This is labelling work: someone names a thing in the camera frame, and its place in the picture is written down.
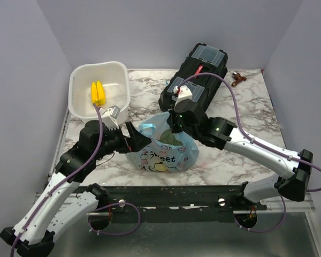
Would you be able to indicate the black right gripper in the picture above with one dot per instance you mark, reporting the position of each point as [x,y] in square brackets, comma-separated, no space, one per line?
[171,122]

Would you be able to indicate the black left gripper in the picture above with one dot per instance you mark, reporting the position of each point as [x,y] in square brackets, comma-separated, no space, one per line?
[139,141]

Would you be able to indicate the light blue plastic bag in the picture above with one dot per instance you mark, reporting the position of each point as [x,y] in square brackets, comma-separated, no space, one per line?
[176,158]

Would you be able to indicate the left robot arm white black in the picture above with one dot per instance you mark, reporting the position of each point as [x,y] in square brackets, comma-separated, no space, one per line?
[36,233]

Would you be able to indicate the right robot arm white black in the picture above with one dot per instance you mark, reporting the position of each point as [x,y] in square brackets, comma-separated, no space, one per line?
[291,169]

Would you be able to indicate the green fake avocado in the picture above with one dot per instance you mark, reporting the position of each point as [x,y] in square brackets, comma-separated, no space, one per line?
[167,137]

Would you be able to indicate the yellow fake lemon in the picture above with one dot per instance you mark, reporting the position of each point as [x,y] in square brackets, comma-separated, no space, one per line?
[160,167]

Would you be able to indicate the yellow fake corn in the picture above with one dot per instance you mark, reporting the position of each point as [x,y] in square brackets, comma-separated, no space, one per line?
[97,93]

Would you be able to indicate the black plastic toolbox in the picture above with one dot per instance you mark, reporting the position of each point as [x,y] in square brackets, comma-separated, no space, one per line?
[203,58]

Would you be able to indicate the small brown metal object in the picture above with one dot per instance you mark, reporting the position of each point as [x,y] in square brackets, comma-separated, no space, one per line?
[238,78]

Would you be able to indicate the white plastic basket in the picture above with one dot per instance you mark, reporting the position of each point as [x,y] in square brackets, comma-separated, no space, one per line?
[104,84]

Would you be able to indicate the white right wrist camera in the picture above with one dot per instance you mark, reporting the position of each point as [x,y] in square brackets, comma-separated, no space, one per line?
[182,93]

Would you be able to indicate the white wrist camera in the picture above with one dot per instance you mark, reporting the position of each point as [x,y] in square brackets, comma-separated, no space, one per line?
[109,117]
[182,93]

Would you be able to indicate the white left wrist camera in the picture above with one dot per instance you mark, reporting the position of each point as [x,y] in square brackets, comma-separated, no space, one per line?
[109,117]

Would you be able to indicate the black metal base rail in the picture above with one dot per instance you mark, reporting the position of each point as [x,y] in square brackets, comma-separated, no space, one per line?
[175,204]

